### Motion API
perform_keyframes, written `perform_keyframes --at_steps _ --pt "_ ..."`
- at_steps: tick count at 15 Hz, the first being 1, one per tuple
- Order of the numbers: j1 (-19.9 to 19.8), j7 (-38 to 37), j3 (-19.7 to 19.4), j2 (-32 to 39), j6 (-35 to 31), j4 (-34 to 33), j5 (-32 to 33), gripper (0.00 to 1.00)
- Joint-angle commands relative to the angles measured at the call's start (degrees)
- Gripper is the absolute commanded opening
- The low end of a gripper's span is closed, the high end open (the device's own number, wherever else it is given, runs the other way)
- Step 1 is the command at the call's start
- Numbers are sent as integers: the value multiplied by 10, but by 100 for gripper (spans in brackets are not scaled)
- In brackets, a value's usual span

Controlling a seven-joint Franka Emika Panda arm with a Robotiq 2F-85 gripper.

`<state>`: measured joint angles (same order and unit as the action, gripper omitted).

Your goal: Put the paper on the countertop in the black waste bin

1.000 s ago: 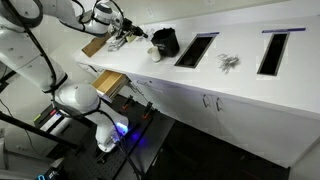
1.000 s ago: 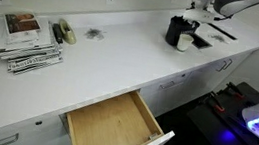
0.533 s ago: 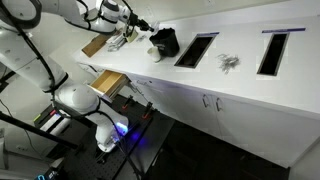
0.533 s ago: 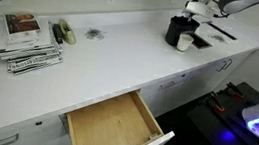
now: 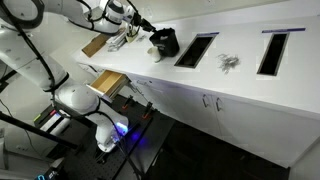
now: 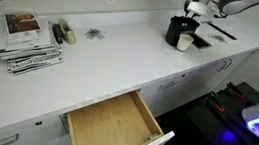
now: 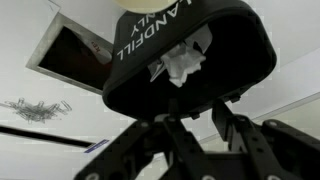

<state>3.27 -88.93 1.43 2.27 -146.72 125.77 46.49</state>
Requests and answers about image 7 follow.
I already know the pile of paper clips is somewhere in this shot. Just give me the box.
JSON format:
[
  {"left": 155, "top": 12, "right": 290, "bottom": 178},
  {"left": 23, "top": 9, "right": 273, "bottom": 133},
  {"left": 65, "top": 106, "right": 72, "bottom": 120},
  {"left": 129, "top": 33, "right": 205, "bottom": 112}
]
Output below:
[{"left": 4, "top": 97, "right": 73, "bottom": 125}]

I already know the blue label sticker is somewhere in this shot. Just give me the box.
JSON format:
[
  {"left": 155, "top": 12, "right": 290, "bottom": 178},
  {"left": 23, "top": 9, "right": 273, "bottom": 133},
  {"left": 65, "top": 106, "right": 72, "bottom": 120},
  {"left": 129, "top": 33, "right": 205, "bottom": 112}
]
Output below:
[{"left": 83, "top": 138, "right": 111, "bottom": 155}]

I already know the white item with red letters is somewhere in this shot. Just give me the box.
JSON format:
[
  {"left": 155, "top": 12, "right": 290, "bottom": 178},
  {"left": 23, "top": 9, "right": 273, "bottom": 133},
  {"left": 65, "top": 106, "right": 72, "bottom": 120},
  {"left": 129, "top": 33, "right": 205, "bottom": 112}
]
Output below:
[{"left": 79, "top": 35, "right": 114, "bottom": 66}]

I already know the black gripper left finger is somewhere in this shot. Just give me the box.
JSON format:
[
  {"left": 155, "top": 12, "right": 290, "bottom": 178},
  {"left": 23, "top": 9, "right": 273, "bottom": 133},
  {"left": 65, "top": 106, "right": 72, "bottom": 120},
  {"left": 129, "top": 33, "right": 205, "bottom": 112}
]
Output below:
[{"left": 73, "top": 98, "right": 214, "bottom": 180}]

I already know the white paper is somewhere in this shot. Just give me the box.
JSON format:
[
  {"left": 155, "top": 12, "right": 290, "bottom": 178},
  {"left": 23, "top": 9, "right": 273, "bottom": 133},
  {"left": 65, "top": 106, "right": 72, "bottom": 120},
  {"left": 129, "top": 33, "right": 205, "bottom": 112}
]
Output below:
[{"left": 147, "top": 24, "right": 214, "bottom": 89}]

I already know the black landfill waste bin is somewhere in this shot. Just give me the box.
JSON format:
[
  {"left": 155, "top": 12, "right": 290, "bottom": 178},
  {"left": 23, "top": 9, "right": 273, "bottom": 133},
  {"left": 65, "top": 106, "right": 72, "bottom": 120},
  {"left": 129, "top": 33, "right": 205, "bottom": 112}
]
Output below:
[{"left": 101, "top": 0, "right": 278, "bottom": 122}]

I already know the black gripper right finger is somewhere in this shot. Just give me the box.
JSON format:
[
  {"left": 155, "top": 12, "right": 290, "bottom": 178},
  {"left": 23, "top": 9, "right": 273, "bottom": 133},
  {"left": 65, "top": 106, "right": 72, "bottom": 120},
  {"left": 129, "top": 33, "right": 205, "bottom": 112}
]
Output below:
[{"left": 211, "top": 98, "right": 320, "bottom": 180}]

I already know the cream round object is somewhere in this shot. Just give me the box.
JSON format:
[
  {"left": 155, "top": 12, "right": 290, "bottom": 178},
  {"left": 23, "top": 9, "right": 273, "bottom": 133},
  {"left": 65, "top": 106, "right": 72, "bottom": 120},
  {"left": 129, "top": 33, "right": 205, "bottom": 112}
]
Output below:
[{"left": 112, "top": 0, "right": 183, "bottom": 15}]

